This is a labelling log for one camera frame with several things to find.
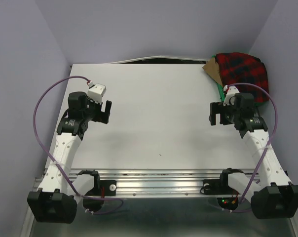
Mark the red plaid skirt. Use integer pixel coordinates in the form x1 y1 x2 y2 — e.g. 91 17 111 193
214 52 270 104

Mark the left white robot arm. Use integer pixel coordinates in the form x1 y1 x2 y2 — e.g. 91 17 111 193
27 89 112 224

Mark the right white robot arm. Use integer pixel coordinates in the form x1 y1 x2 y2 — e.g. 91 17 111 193
201 93 298 219

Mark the green plastic bin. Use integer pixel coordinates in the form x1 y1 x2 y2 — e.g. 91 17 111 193
210 54 265 107

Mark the tan brown skirt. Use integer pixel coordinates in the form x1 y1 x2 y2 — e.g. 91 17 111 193
203 57 223 86

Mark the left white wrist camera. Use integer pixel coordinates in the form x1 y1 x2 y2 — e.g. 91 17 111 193
87 83 107 104

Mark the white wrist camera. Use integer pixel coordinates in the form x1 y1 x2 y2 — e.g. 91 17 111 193
87 83 107 104
223 85 239 106

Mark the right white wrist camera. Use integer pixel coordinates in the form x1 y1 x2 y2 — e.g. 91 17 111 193
223 85 239 106

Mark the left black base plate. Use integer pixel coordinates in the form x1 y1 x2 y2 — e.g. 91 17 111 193
87 180 117 198

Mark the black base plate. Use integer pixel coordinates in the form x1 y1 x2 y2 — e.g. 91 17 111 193
87 180 117 198
200 179 225 195

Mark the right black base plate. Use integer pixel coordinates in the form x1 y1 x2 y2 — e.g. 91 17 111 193
200 179 225 195

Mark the aluminium rail frame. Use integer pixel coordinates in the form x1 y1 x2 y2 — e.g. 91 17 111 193
21 169 298 237

